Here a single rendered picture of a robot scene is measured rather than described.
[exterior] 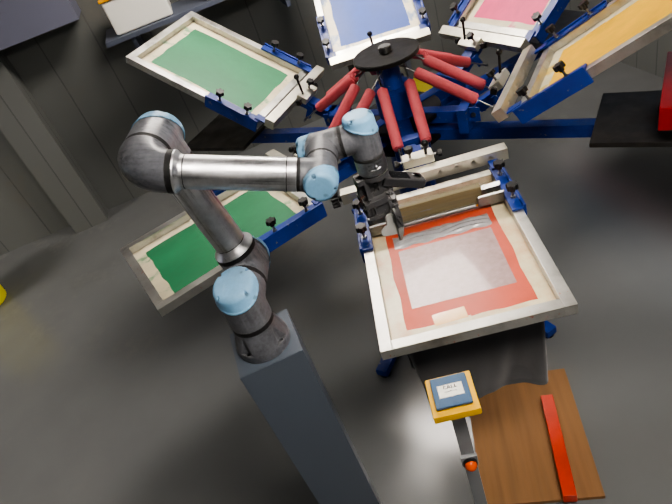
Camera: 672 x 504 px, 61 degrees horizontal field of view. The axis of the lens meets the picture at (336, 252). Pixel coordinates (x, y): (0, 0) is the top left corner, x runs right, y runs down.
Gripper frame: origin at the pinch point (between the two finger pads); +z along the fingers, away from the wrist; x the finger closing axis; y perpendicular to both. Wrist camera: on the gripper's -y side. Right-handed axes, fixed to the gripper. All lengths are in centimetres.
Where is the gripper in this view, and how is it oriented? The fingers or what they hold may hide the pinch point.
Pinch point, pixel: (398, 230)
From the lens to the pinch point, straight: 151.6
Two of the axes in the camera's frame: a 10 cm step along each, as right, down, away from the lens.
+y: -9.1, 4.1, -0.8
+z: 2.8, 7.4, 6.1
